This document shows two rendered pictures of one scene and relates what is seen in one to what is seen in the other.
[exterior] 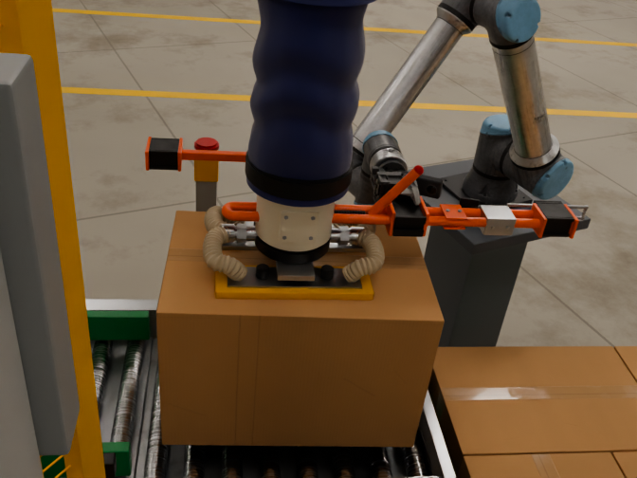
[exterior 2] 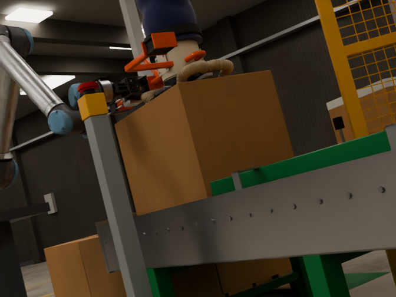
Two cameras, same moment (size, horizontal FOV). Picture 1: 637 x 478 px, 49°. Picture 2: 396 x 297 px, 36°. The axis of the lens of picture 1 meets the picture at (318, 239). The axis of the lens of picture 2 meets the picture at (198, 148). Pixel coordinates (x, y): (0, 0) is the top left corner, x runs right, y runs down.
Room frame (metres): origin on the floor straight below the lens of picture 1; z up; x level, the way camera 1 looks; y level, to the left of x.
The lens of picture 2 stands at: (2.26, 2.18, 0.60)
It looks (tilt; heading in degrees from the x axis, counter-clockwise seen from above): 5 degrees up; 247
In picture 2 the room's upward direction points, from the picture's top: 15 degrees counter-clockwise
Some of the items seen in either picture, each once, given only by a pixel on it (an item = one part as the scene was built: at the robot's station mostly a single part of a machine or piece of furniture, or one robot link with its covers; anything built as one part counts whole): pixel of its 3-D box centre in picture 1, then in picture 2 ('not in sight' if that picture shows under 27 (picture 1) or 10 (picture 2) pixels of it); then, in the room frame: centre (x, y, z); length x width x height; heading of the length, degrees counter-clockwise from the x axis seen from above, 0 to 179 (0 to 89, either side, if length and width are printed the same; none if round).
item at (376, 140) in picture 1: (382, 154); (85, 94); (1.67, -0.14, 1.11); 0.12 x 0.09 x 0.10; 10
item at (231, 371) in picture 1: (293, 326); (200, 147); (1.32, 0.04, 0.79); 0.60 x 0.40 x 0.40; 97
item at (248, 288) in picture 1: (294, 276); not in sight; (1.23, 0.04, 1.01); 0.34 x 0.10 x 0.05; 100
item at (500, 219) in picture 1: (496, 220); (132, 99); (1.40, -0.40, 1.11); 0.07 x 0.07 x 0.04; 10
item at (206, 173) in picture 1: (206, 293); (128, 250); (1.78, 0.34, 0.50); 0.07 x 0.07 x 1.00; 10
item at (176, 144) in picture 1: (164, 154); (159, 44); (1.53, 0.40, 1.12); 0.09 x 0.08 x 0.05; 10
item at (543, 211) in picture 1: (553, 220); (121, 106); (1.42, -0.53, 1.12); 0.08 x 0.07 x 0.05; 100
